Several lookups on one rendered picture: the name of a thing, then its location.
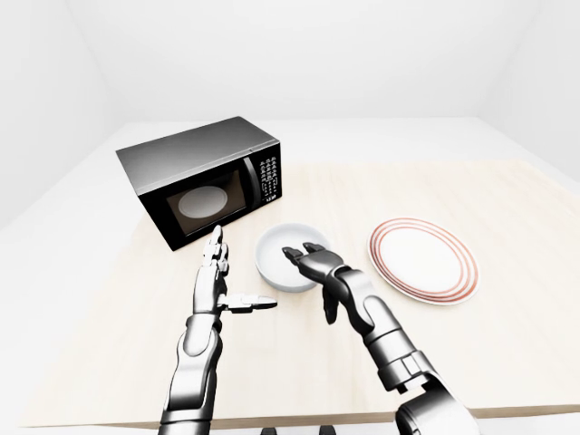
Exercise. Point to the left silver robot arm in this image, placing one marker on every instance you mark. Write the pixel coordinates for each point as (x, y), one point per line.
(192, 376)

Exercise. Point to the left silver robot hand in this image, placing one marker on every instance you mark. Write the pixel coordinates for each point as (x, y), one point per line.
(207, 290)

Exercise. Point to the small dark shape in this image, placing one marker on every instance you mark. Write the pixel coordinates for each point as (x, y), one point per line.
(268, 431)
(326, 430)

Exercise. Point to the black microwave oven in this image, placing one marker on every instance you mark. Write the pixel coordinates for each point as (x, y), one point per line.
(199, 181)

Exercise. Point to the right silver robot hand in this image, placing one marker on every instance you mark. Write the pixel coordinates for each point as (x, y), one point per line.
(317, 265)

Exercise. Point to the red-ringed white plate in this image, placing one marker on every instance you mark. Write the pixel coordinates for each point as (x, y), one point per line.
(423, 260)

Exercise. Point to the white bowl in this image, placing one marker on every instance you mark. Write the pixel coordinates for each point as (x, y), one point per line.
(281, 254)

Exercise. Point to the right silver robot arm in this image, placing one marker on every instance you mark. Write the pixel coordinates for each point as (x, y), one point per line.
(399, 353)

